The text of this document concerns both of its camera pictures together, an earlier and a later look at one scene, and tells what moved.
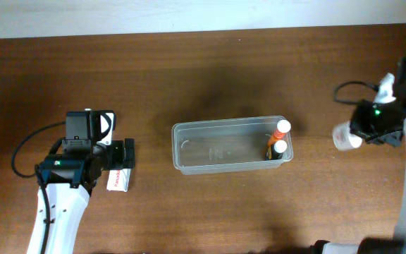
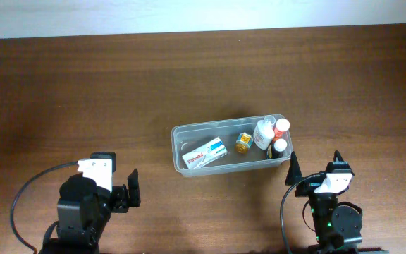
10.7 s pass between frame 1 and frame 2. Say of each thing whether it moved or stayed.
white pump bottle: moved
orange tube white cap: stayed
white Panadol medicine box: moved
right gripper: moved
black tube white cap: stayed
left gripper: moved
